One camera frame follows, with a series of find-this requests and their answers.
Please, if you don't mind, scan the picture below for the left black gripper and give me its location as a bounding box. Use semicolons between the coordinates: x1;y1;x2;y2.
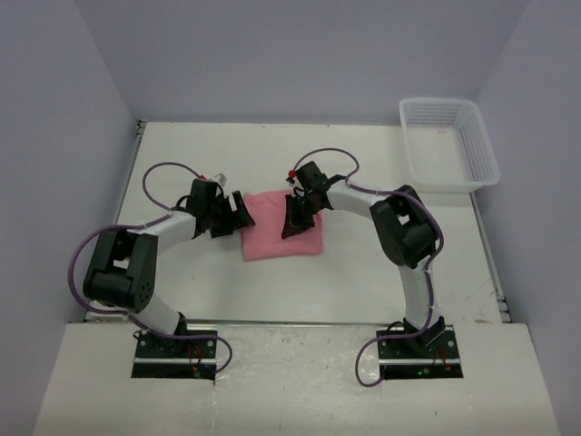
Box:
205;192;253;239

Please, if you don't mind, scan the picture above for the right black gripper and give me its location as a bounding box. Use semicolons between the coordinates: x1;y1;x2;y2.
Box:
283;193;324;240

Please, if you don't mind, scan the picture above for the pink t shirt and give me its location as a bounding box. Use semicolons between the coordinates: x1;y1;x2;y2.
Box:
241;190;323;262

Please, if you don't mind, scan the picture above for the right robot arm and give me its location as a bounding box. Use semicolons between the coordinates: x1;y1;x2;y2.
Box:
281;162;445;357

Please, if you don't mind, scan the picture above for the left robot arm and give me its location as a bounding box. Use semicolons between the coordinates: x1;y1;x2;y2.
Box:
83;178;255;357

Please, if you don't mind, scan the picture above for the white plastic basket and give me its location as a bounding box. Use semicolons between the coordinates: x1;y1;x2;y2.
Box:
399;97;500;193

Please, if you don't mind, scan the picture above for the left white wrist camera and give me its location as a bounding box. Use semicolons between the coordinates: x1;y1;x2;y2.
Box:
211;173;227;187

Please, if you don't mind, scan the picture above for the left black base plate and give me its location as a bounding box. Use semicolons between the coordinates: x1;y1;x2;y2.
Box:
131;331;217;382

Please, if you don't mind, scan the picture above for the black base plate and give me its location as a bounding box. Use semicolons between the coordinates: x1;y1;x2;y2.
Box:
131;331;217;382
378;325;464;381

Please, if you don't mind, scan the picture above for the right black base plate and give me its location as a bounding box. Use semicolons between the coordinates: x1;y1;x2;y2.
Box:
378;325;464;381

